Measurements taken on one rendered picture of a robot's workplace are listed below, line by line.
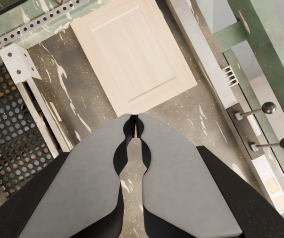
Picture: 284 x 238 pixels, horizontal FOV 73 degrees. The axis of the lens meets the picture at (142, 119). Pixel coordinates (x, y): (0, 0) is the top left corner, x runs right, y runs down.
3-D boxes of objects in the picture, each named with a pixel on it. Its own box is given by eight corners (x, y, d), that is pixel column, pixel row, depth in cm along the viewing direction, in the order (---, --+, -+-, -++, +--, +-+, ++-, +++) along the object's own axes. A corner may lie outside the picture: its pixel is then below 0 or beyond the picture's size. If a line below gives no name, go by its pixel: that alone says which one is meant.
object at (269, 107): (236, 109, 68) (275, 97, 56) (240, 119, 68) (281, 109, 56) (229, 114, 66) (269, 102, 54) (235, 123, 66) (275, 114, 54)
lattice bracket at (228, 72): (226, 67, 71) (229, 64, 68) (235, 84, 71) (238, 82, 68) (216, 72, 71) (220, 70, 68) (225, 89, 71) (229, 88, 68)
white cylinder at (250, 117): (258, 132, 71) (248, 113, 71) (263, 133, 68) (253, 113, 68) (250, 136, 71) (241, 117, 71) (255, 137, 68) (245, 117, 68)
